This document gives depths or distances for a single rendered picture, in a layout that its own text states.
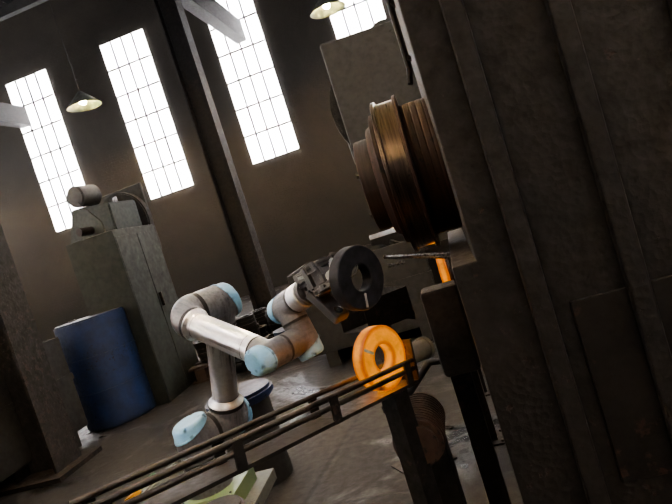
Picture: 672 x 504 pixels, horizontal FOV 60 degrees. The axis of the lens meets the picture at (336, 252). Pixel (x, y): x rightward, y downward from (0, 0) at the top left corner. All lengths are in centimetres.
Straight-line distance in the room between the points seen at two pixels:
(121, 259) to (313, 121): 768
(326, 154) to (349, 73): 762
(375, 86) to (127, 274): 249
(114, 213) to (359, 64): 577
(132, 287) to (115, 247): 35
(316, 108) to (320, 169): 122
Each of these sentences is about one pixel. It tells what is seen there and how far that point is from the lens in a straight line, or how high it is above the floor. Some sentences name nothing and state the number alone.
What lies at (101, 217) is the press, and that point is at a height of 210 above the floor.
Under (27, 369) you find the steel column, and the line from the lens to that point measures 430.
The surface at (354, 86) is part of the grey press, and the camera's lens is 446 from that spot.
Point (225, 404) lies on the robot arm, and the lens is 199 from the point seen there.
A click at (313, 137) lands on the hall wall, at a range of 1211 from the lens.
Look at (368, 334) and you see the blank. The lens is 138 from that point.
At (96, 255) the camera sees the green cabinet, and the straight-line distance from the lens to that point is 519.
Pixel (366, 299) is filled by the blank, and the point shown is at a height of 85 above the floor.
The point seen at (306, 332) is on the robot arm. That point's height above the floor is 79.
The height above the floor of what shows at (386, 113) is 129.
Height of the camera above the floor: 106
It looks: 3 degrees down
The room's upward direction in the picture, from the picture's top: 18 degrees counter-clockwise
